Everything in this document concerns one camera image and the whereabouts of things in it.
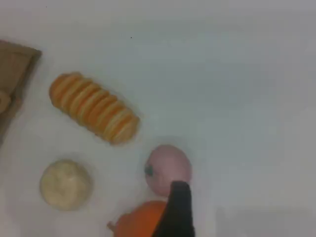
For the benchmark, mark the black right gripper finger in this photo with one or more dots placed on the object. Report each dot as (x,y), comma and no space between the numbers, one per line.
(179,212)

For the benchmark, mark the pink peach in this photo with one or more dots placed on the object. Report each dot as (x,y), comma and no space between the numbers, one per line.
(168,165)

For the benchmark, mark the brown jute tote bag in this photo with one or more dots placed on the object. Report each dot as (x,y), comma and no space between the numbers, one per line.
(14,71)

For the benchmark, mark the orange toy pear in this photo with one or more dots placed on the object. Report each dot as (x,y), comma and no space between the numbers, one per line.
(140,219)

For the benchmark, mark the cream white round bun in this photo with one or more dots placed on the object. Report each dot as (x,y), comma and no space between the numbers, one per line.
(66,185)

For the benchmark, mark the striped orange bread loaf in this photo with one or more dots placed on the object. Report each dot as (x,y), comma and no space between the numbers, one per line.
(93,108)

